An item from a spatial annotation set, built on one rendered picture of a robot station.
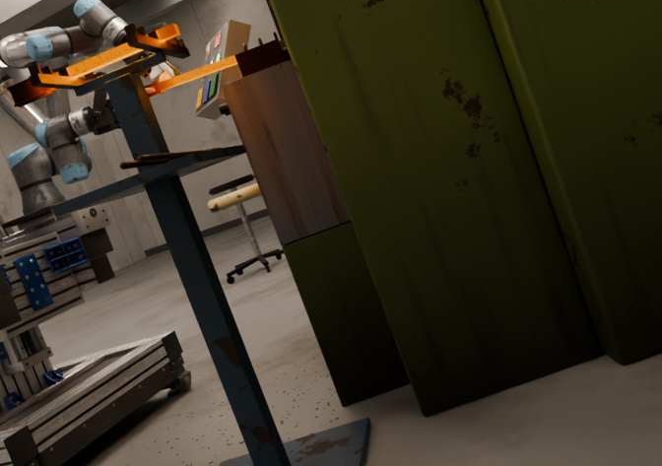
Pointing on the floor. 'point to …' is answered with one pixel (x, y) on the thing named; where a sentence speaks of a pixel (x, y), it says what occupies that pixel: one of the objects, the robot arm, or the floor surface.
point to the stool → (245, 230)
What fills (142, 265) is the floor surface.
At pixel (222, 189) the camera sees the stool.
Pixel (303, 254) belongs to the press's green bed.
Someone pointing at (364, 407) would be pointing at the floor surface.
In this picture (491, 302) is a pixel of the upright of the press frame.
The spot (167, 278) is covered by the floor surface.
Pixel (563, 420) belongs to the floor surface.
